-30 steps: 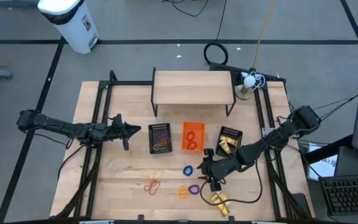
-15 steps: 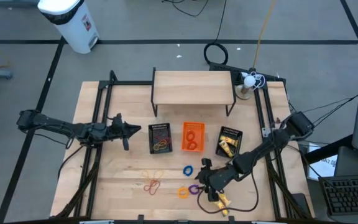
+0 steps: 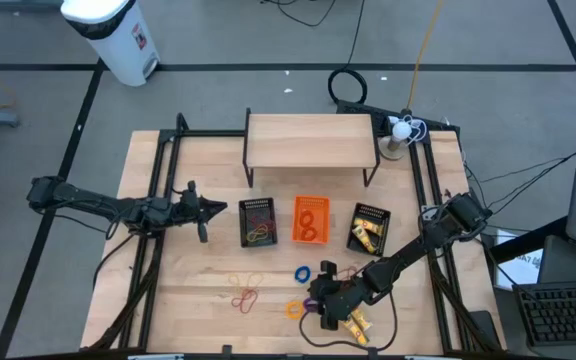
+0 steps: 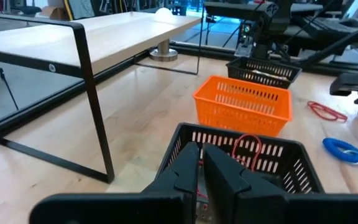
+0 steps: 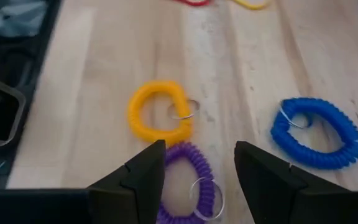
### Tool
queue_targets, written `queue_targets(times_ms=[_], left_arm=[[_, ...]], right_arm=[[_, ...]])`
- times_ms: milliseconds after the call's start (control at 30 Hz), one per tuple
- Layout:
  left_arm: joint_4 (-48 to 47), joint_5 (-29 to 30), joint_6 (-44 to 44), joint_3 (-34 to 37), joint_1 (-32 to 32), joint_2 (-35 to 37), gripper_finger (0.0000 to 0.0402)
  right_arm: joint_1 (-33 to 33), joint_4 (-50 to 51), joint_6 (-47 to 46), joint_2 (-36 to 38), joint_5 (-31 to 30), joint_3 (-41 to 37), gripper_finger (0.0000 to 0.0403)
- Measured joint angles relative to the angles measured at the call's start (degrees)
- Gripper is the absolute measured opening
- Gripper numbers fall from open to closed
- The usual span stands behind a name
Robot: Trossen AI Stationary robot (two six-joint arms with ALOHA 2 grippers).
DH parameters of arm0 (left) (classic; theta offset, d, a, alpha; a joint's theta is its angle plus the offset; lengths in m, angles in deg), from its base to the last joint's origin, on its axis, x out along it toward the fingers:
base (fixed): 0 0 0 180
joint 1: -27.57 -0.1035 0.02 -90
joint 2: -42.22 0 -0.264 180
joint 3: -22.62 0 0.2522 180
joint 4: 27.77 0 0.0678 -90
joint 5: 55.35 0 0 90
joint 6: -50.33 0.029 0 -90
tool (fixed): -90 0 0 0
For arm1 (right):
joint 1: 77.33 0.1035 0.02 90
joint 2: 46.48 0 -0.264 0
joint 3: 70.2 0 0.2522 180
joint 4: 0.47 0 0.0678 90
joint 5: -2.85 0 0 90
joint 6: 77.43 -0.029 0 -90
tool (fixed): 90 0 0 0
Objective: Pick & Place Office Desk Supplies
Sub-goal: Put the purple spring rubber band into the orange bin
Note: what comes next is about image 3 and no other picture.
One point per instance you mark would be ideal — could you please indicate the yellow coil wristband keyring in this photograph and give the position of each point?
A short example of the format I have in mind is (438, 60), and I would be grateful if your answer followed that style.
(288, 310)

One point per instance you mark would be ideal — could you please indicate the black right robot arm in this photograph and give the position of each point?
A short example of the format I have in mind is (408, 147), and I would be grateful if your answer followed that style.
(408, 255)

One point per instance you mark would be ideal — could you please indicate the silver aluminium bar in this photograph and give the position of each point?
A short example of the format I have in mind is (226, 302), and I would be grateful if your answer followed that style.
(433, 358)
(155, 357)

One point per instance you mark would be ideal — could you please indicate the black table clamp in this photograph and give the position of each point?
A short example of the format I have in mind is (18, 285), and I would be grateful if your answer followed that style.
(373, 351)
(227, 350)

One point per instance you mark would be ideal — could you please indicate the wooden shelf riser black legs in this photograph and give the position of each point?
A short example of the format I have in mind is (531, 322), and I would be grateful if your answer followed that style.
(310, 140)

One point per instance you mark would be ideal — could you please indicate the black computer keyboard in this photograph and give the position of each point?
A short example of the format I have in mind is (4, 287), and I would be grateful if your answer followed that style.
(563, 312)

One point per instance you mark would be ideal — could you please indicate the yellow rubber band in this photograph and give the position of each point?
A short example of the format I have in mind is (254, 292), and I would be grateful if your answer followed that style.
(262, 280)
(229, 280)
(258, 234)

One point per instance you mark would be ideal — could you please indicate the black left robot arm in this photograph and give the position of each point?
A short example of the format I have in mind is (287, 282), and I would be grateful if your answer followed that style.
(93, 202)

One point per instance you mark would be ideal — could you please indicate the black slotted plastic basket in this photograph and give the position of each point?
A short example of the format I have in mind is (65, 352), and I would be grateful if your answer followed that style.
(385, 231)
(241, 225)

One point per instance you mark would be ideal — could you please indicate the white paper sheet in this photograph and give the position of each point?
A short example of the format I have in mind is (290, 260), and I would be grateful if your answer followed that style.
(523, 270)

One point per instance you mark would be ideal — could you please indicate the white globe desk lamp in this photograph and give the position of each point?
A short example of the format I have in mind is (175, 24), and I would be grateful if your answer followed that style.
(401, 131)

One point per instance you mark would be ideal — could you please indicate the blue coil wristband keyring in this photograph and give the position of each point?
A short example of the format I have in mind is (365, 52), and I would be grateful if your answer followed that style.
(296, 275)

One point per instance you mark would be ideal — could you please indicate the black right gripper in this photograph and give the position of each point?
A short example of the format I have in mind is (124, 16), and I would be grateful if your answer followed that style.
(343, 297)

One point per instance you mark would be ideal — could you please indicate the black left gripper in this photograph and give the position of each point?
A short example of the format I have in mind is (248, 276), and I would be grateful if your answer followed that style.
(188, 212)

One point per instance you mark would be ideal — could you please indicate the white trash can black liner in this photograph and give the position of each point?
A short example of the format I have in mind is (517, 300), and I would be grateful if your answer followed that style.
(118, 45)

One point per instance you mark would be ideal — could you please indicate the orange slotted plastic basket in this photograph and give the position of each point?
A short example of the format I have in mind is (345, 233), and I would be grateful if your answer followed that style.
(295, 220)

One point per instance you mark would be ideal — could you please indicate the yellow snack pack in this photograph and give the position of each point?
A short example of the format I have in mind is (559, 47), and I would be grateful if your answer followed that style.
(368, 226)
(363, 319)
(365, 242)
(355, 332)

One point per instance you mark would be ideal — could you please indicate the black aluminium rig frame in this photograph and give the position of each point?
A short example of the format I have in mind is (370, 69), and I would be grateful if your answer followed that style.
(203, 133)

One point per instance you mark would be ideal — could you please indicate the purple coil wristband keyring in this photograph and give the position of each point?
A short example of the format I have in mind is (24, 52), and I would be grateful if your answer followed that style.
(307, 306)

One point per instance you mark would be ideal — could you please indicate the orange coil wristband keyring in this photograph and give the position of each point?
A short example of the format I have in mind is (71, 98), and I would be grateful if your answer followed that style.
(304, 234)
(302, 218)

